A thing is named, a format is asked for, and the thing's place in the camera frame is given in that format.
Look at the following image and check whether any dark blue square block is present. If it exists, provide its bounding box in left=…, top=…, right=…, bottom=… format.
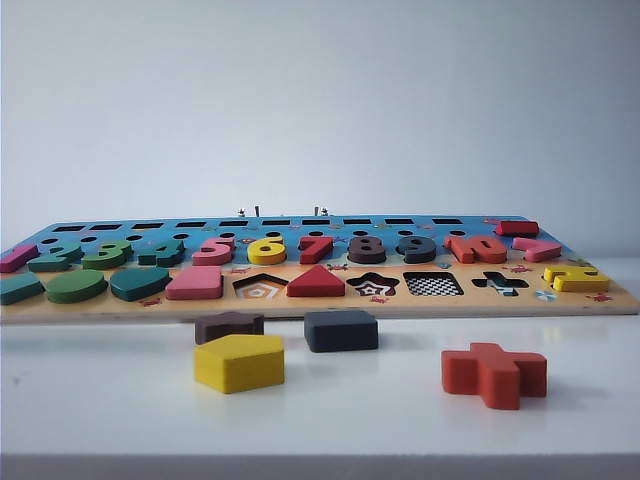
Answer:
left=303, top=309, right=380, bottom=354

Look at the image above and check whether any red number seven piece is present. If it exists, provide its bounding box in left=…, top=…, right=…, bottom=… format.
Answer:
left=298, top=234, right=335, bottom=265

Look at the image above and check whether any pink rectangle block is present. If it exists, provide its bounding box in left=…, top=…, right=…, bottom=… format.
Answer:
left=165, top=264, right=224, bottom=301

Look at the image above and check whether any teal number four piece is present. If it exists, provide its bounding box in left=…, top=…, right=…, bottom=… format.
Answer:
left=138, top=238, right=186, bottom=267

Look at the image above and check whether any wooden shape puzzle board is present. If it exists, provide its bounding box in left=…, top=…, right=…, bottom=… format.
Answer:
left=0, top=215, right=640, bottom=324

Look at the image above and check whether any orange number ten piece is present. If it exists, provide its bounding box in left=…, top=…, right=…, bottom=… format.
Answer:
left=443, top=234, right=508, bottom=264

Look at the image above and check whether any brown star block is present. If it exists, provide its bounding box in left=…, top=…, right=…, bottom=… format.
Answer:
left=194, top=311, right=265, bottom=345

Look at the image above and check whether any pink number one piece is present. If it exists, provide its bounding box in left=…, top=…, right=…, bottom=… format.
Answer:
left=0, top=243, right=40, bottom=274

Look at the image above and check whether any red triangle block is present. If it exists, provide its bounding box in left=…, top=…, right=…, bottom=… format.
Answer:
left=287, top=264, right=347, bottom=298

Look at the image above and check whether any orange cross block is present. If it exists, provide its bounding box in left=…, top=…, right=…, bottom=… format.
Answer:
left=440, top=342, right=549, bottom=410

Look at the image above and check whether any teal number two piece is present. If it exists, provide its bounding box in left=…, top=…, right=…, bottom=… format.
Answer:
left=27, top=241, right=84, bottom=273

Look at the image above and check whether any pink greater-than sign piece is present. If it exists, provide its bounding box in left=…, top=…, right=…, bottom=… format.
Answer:
left=512, top=236, right=560, bottom=263

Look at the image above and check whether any yellow number six piece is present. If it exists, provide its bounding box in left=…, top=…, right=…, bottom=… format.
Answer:
left=247, top=234, right=287, bottom=266

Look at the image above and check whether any yellow pentagon block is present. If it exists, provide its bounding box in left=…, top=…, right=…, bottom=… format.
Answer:
left=193, top=333, right=286, bottom=395

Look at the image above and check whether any green oval block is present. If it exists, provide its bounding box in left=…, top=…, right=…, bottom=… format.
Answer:
left=45, top=268, right=109, bottom=304

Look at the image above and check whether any yellow equals sign piece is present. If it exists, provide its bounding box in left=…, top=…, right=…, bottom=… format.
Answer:
left=543, top=264, right=612, bottom=293

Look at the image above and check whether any green number three piece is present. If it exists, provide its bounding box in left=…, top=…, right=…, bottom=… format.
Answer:
left=82, top=239, right=134, bottom=270

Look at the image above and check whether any dark blue number nine piece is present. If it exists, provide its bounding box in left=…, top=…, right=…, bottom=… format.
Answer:
left=395, top=234, right=438, bottom=265

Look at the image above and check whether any pink number five piece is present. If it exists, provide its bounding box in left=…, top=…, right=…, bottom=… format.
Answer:
left=191, top=235, right=235, bottom=267

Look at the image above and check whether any teal parallelogram block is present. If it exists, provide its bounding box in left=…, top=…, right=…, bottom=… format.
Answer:
left=0, top=272, right=46, bottom=306

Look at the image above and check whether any brown number eight piece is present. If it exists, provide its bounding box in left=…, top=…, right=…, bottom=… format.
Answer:
left=348, top=234, right=387, bottom=265

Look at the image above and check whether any red minus sign piece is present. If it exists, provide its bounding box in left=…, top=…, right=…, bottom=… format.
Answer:
left=495, top=220, right=540, bottom=237

